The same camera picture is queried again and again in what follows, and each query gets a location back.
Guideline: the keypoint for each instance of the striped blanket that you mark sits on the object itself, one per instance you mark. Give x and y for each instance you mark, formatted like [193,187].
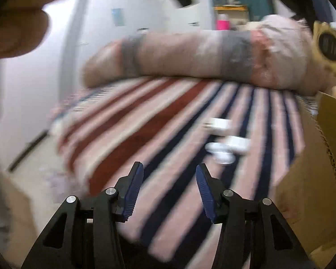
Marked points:
[162,123]

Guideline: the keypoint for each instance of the person's left hand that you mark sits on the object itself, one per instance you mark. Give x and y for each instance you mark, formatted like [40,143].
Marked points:
[282,53]

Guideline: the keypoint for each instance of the pink bottle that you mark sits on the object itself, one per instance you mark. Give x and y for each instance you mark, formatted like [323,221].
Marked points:
[223,24]

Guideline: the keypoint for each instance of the white round object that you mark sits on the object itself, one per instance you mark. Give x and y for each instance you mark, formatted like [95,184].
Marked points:
[219,152]

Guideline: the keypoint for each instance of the blue wall paper sheet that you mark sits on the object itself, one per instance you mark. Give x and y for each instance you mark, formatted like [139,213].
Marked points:
[118,16]

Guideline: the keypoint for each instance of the white rectangular case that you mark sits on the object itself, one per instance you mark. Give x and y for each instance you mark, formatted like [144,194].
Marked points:
[238,145]

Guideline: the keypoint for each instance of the blurred skin-coloured shape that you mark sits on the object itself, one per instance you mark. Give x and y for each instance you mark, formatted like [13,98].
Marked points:
[14,33]

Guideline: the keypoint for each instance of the white charger plug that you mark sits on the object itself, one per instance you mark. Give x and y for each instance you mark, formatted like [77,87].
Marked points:
[219,124]

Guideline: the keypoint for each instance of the person's left forearm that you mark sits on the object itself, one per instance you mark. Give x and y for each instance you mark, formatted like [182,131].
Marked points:
[179,56]

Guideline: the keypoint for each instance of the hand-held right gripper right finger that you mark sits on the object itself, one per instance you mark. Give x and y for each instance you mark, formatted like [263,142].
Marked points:
[205,193]

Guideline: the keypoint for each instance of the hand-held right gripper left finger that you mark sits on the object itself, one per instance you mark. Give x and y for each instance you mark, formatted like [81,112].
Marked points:
[133,193]

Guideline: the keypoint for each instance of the brown cardboard box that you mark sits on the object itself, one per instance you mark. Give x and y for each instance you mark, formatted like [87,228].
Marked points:
[310,159]

